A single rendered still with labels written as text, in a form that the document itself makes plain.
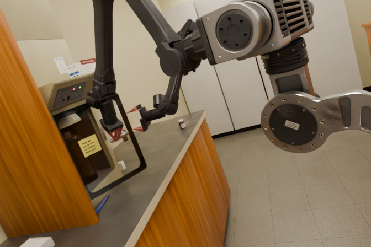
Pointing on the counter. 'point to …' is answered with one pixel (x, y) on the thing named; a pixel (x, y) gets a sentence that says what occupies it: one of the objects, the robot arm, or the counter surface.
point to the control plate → (69, 94)
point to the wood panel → (33, 155)
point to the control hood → (47, 94)
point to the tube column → (27, 6)
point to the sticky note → (89, 145)
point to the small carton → (75, 69)
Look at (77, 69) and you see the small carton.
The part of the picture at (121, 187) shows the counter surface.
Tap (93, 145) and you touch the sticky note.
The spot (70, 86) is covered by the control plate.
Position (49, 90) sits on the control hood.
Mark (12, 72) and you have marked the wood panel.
